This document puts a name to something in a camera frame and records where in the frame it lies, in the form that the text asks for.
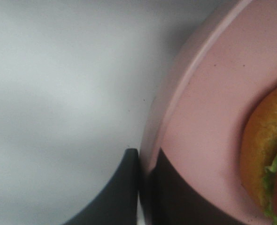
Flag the toy hamburger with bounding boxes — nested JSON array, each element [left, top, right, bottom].
[[239, 87, 277, 225]]

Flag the pink round plate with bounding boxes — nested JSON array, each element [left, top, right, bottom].
[[140, 0, 277, 225]]

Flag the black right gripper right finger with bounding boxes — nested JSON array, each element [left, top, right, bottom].
[[139, 148, 254, 225]]

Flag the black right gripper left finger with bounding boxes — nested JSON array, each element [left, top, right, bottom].
[[65, 149, 139, 225]]

